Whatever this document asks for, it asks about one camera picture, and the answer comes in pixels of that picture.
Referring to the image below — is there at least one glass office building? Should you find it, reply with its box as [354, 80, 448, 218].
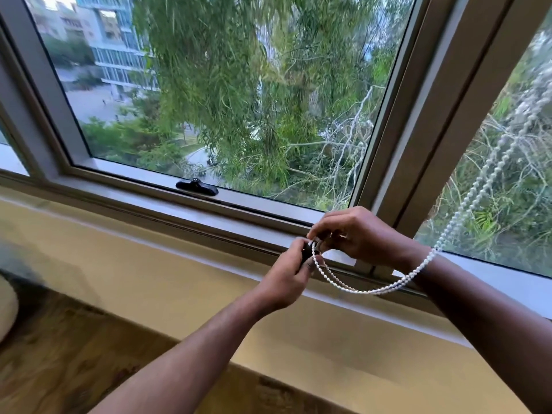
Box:
[74, 0, 158, 91]

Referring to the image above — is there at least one white beaded blind chain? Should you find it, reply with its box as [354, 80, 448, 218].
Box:
[310, 64, 552, 295]

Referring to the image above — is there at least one person's left hand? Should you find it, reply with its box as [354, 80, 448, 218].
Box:
[256, 237, 321, 314]

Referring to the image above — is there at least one green willow tree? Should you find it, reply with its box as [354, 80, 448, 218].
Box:
[82, 0, 415, 212]

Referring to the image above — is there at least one black window handle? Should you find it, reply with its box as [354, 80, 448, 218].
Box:
[175, 178, 219, 196]

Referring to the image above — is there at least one person's right forearm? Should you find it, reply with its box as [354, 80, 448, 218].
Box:
[399, 248, 552, 414]

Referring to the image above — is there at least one white round cushion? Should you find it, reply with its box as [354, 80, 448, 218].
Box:
[0, 276, 19, 341]

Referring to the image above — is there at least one grey aluminium window frame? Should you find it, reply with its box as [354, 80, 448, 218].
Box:
[0, 0, 552, 319]

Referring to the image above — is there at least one small black chain clip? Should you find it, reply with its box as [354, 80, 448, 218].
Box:
[300, 242, 321, 272]

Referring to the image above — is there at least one person's left forearm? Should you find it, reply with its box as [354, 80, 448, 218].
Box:
[88, 289, 277, 414]

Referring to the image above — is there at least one person's right hand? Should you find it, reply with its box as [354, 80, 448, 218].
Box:
[306, 206, 425, 269]

